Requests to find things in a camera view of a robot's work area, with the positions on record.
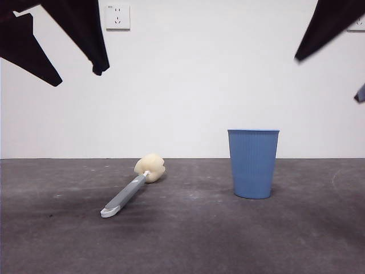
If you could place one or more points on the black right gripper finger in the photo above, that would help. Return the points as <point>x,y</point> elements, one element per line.
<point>328,25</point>
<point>361,95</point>

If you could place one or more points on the blue ribbed plastic cup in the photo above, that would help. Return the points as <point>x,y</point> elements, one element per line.
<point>252,165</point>

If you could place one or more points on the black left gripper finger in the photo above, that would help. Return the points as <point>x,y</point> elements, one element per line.
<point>25,54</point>
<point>85,34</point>

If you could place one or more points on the white wall socket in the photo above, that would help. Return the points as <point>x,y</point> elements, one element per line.
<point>361,26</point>
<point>118,17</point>

